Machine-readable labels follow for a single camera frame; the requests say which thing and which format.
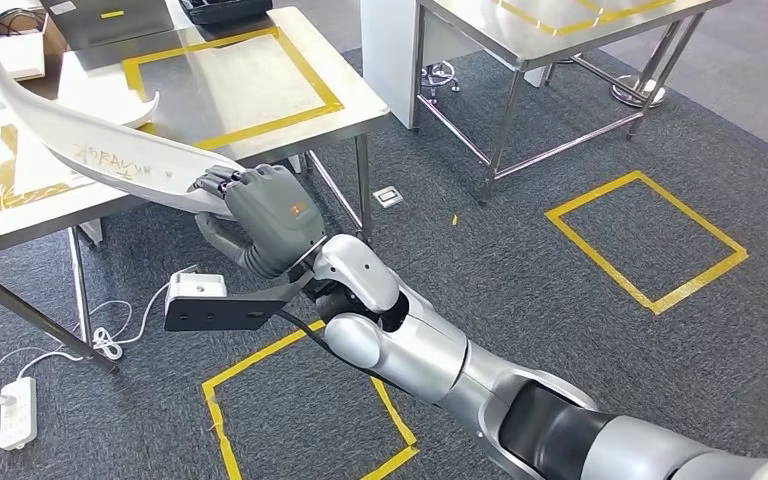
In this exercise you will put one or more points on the long white curved panel part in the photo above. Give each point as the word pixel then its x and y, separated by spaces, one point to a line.
pixel 92 146
pixel 112 99

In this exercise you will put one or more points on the white power strip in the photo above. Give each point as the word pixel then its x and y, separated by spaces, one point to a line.
pixel 18 417

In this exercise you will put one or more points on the chrome stool base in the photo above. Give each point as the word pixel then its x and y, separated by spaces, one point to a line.
pixel 440 83
pixel 639 93

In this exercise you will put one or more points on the white cabinet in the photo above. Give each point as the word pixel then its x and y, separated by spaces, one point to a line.
pixel 390 66

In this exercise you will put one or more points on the steel workbench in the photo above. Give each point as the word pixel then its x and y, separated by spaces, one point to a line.
pixel 238 86
pixel 477 33

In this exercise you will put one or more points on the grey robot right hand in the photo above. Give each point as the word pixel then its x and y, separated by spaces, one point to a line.
pixel 274 212

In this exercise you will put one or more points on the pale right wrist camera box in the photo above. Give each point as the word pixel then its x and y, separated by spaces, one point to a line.
pixel 195 285

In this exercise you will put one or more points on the floor socket cover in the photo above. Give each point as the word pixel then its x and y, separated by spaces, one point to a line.
pixel 387 197

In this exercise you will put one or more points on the black case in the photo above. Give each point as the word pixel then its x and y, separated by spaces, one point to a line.
pixel 225 12

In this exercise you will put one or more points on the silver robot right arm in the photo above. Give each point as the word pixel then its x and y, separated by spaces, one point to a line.
pixel 424 358

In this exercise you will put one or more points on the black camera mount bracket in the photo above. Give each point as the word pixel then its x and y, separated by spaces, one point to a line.
pixel 218 311

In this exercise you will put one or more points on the yellow floor tape square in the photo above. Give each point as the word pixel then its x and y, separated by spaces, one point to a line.
pixel 217 424
pixel 596 192

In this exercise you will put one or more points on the yellow bench tape square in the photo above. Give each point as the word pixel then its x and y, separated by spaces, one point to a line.
pixel 5 166
pixel 308 66
pixel 546 30

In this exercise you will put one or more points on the grey metal box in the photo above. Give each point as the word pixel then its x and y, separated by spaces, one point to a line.
pixel 126 30

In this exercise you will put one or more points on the brown cardboard box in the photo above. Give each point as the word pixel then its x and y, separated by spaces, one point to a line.
pixel 55 46

